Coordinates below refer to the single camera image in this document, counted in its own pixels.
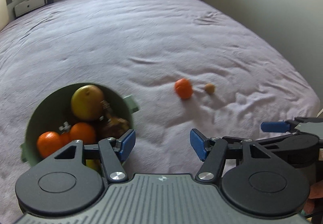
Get person's right hand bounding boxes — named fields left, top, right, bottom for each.
left=303, top=181, right=323, bottom=214

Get lilac bed blanket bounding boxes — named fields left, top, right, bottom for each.
left=1, top=0, right=320, bottom=223

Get orange tangerine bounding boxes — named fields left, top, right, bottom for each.
left=69, top=122, right=96, bottom=145
left=60, top=132, right=71, bottom=146
left=174, top=79, right=193, bottom=99
left=36, top=131, right=64, bottom=158

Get large green-yellow apple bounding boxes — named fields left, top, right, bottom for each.
left=71, top=84, right=105, bottom=121

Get yellow lemon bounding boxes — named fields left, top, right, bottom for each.
left=86, top=159, right=100, bottom=171

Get small brown kiwi fruit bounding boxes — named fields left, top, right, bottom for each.
left=204, top=83, right=216, bottom=94

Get white bedside cabinet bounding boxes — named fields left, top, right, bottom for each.
left=14, top=0, right=54, bottom=18

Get green plastic bowl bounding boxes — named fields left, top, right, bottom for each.
left=21, top=82, right=140, bottom=167

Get beige padded headboard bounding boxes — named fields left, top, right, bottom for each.
left=0, top=0, right=9, bottom=31

